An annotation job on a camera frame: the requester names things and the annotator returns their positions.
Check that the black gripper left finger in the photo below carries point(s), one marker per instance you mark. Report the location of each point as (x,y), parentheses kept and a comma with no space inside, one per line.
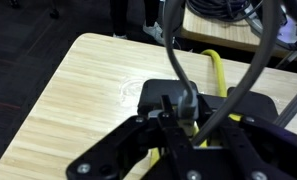
(121,143)

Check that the person in dark trousers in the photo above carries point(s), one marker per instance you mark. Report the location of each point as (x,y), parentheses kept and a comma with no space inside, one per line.
(118,16)

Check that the black office chair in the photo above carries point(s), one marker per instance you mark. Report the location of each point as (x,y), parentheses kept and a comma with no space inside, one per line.
(54,14)

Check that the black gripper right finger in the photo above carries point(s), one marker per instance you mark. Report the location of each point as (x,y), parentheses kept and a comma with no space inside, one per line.
(271,150)

